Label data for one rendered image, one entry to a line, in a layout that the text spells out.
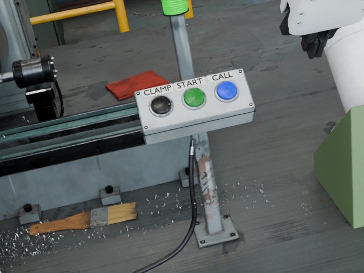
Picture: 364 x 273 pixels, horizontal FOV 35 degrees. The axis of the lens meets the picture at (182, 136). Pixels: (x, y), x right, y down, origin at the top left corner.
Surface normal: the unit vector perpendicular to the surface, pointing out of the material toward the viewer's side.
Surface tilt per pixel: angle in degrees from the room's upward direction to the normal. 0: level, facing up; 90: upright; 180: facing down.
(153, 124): 37
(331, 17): 131
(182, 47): 90
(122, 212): 2
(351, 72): 62
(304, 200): 0
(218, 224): 90
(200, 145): 90
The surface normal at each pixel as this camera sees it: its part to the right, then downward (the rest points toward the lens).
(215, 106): -0.03, -0.42
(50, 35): 0.17, 0.45
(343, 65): -0.85, 0.05
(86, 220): -0.16, -0.87
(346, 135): -0.97, 0.22
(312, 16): 0.13, 0.91
